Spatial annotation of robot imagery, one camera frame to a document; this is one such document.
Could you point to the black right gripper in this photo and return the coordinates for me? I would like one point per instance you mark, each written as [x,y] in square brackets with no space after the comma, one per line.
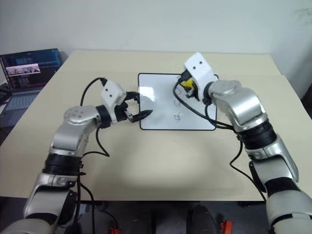
[194,91]

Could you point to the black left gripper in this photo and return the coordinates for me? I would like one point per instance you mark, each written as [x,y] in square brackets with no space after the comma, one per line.
[121,112]

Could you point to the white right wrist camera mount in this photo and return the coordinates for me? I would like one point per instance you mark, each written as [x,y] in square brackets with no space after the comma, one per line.
[200,70]

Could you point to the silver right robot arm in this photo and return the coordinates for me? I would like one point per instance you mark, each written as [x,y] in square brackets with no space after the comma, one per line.
[251,114]

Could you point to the black-framed small whiteboard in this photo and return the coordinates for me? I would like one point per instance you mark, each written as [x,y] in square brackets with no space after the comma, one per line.
[161,107]

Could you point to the red clamp part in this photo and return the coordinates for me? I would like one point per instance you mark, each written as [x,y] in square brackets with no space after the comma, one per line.
[225,223]
[114,231]

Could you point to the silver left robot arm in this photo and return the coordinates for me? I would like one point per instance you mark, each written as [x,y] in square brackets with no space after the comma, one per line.
[73,131]

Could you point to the black device beside laptop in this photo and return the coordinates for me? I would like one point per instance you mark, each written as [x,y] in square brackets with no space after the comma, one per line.
[4,93]

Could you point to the yellow whiteboard eraser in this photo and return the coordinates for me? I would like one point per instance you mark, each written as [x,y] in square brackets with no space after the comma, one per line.
[187,84]

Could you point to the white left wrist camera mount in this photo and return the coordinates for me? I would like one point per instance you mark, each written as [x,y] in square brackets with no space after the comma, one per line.
[112,93]

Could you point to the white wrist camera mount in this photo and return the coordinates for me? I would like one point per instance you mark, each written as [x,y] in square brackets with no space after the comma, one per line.
[200,70]
[112,93]

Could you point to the open laptop computer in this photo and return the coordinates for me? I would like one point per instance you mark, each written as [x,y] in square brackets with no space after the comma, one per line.
[24,80]

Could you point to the dark rounded shape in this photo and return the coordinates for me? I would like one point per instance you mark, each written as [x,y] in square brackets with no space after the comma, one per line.
[202,218]

